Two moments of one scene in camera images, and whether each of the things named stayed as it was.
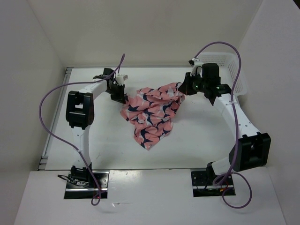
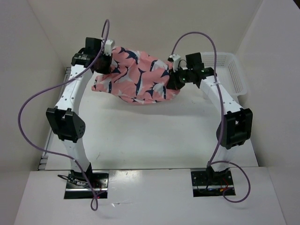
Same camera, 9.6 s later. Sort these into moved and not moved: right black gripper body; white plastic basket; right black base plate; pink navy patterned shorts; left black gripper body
Moved: left black gripper body; right black gripper body; pink navy patterned shorts
Not moved: right black base plate; white plastic basket
